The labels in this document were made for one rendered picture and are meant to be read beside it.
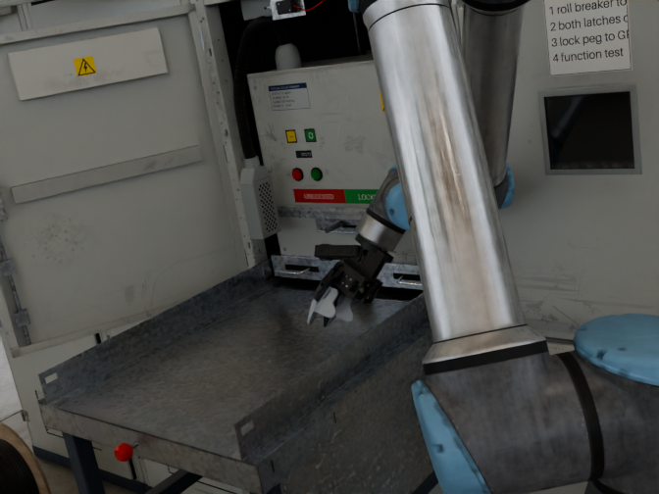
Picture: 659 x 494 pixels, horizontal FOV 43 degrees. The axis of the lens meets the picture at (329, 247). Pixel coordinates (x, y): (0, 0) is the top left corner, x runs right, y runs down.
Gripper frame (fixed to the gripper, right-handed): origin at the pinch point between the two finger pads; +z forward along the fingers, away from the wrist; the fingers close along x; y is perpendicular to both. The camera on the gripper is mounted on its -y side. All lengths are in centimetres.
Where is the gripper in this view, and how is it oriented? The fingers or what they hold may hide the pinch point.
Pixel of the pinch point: (317, 318)
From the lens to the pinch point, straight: 175.1
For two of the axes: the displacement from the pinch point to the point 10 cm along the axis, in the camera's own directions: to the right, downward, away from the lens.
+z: -5.0, 8.5, 1.6
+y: 6.6, 5.0, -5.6
